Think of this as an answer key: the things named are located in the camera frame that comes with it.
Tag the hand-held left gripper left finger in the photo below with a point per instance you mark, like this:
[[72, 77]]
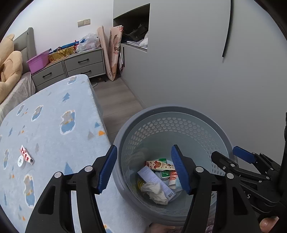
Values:
[[107, 172]]

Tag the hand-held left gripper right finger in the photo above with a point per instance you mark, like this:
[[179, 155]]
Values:
[[180, 172]]

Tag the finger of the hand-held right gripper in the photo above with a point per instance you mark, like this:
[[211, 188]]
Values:
[[244, 154], [223, 161]]

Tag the red striped paper cup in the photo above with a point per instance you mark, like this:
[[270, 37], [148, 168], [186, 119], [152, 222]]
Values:
[[173, 177]]

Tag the light blue snack packet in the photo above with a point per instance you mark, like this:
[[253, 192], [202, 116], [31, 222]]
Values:
[[176, 185]]

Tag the green white small box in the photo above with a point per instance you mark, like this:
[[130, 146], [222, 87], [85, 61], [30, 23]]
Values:
[[165, 174]]

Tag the red white snack wrapper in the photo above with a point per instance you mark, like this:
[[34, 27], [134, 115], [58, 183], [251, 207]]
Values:
[[160, 165]]

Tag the purple cardboard box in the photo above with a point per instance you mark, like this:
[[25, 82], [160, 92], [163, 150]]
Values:
[[149, 174]]

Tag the white paper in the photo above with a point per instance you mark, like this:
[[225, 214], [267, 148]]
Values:
[[154, 192]]

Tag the small yellow wrapper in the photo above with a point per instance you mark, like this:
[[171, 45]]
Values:
[[140, 183]]

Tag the grey plastic trash bin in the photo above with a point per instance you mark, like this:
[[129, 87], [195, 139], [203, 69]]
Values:
[[179, 116]]

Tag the person's right hand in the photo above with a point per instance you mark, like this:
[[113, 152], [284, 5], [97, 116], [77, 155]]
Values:
[[268, 225]]

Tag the heart printed wrapper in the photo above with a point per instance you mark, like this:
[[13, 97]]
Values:
[[25, 154]]

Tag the round white cap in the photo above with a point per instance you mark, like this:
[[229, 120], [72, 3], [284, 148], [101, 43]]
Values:
[[21, 161]]

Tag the blue printed blanket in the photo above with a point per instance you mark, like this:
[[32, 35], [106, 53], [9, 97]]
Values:
[[56, 100]]

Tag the grey drawer cabinet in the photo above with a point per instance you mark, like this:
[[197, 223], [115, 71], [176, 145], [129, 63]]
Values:
[[85, 62]]

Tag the grey bed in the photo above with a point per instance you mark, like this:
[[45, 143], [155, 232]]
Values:
[[22, 87]]

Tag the cartoon printed folded mat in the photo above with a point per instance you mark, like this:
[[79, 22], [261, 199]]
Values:
[[115, 51]]

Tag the pink folded mat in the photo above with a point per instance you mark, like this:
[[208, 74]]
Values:
[[103, 49]]

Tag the gold gift box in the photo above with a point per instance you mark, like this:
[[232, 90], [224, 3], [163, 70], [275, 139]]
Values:
[[60, 55]]

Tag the purple plastic basket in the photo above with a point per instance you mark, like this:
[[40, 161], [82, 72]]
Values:
[[38, 62]]

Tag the clear plastic bag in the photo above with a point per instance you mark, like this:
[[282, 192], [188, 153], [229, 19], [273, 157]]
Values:
[[89, 42]]

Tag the stack of papers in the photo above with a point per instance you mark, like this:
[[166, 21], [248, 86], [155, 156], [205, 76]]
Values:
[[134, 43]]

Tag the colourful wrapping paper roll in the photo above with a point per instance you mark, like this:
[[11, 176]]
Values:
[[67, 46]]

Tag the white cloth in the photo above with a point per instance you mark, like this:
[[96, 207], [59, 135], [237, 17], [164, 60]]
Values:
[[144, 40]]

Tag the beige teddy bear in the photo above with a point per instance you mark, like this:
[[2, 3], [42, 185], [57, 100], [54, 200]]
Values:
[[11, 67]]

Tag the dark bag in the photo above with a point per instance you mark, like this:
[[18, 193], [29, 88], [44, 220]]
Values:
[[136, 30]]

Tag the grey padded headboard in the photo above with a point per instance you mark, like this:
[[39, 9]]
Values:
[[30, 44]]

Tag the black wall strip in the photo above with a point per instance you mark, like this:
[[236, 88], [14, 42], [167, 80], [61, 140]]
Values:
[[229, 26]]

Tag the wall socket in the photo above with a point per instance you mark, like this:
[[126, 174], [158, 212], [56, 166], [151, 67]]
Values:
[[83, 22]]

